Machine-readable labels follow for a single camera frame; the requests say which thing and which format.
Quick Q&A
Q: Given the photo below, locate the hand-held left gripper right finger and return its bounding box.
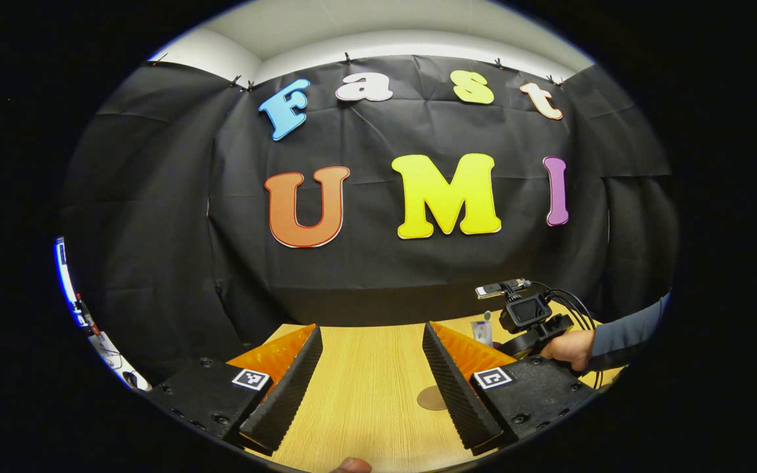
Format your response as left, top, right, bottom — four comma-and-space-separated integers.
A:
422, 321, 599, 453

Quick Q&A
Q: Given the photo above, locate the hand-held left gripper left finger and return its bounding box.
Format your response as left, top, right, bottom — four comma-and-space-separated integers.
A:
145, 323, 324, 456

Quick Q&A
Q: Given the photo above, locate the round brown coaster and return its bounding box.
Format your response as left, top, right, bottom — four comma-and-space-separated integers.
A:
416, 385, 449, 412

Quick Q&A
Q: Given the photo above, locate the wooden desktop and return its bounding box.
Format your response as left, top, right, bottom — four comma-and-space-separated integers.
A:
244, 309, 626, 473

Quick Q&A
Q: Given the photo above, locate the black backdrop cloth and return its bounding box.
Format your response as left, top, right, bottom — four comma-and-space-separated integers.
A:
57, 54, 681, 388

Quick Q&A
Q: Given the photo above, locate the white side table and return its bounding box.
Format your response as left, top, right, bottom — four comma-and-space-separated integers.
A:
86, 330, 150, 392

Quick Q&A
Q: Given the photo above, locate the computer monitor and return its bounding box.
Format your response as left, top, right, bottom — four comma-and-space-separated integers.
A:
55, 237, 87, 328

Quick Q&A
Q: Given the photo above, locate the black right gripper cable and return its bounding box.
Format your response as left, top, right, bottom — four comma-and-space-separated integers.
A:
528, 281, 606, 390

